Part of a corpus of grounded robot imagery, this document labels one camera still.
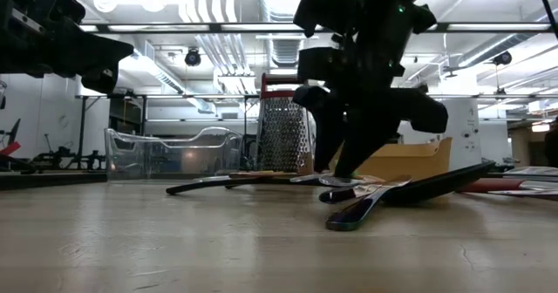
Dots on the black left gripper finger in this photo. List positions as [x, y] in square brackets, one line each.
[91, 53]
[102, 80]

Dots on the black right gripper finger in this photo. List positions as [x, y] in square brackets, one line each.
[327, 127]
[375, 118]

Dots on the iridescent metal cutlery piece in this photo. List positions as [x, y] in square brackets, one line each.
[320, 179]
[340, 195]

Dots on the iridescent metal table knife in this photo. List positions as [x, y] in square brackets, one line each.
[355, 212]

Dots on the black solid serving spoon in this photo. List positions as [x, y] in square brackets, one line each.
[440, 184]

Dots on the black slotted serving spoon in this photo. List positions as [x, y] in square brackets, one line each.
[196, 186]

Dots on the red steel box grater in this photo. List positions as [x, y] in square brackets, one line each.
[283, 131]

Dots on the yellow plastic bin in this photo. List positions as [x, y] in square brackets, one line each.
[414, 162]

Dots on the black background equipment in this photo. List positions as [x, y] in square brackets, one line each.
[65, 160]

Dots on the white pillar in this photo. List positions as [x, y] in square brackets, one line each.
[462, 145]

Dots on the black ceiling spotlight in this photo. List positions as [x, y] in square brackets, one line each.
[502, 58]
[192, 57]

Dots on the clear plastic bin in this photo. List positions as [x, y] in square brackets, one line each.
[174, 162]

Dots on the red silicone spoon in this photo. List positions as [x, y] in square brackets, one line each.
[488, 185]

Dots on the clear plastic sheet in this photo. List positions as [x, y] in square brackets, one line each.
[534, 172]

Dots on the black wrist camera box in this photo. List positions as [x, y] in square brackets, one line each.
[320, 64]

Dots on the black background workstation frame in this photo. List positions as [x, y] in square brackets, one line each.
[82, 131]

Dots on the black table frame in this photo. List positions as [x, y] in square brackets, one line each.
[52, 179]

